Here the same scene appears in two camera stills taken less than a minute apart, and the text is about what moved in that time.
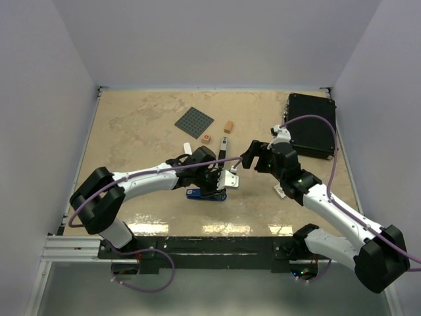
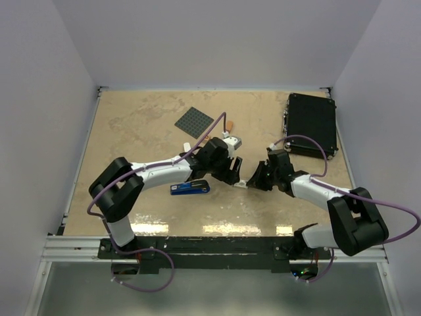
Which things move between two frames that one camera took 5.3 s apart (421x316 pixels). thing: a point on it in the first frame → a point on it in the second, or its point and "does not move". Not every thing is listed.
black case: x=312 y=137 does not move
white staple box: x=279 y=191 → x=241 y=184
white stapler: x=187 y=149 does not move
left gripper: x=213 y=191 → x=234 y=174
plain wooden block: x=229 y=127 does not move
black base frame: x=177 y=255 does not move
